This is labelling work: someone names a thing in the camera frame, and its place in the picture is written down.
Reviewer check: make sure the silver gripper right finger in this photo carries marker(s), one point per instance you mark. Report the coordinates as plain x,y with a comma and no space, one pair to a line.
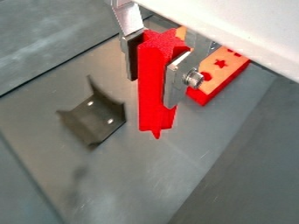
181,71

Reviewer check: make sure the red foam shape board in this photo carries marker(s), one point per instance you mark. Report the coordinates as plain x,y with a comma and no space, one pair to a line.
219,68

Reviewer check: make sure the red star prism peg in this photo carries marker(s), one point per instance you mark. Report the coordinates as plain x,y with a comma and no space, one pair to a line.
155,53

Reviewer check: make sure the dark grey curved holder block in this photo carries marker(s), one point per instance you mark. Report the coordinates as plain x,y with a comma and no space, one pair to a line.
94,119

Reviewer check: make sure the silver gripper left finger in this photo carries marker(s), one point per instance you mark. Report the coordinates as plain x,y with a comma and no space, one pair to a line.
129,21

